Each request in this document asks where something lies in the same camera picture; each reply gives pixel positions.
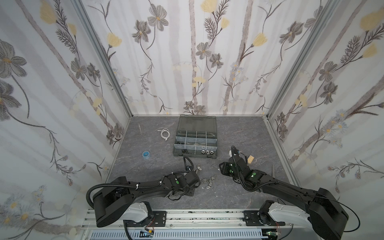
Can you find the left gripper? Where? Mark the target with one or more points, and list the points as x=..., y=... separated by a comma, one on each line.
x=193, y=179

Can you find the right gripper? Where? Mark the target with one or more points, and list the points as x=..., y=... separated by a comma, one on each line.
x=233, y=160

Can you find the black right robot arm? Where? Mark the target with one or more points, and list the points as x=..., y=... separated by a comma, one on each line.
x=316, y=210

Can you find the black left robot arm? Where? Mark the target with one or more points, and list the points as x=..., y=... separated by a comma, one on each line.
x=111, y=200

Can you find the cluster of silver wing nuts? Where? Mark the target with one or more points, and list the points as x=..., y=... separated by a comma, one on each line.
x=207, y=183

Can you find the small wooden block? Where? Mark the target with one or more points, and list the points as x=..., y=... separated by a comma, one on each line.
x=250, y=159

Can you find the green compartment organizer box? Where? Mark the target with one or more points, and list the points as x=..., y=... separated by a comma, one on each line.
x=196, y=137

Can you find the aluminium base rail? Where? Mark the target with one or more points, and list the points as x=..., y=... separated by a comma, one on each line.
x=218, y=219

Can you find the white slotted cable duct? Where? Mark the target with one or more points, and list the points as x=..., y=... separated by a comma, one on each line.
x=186, y=234

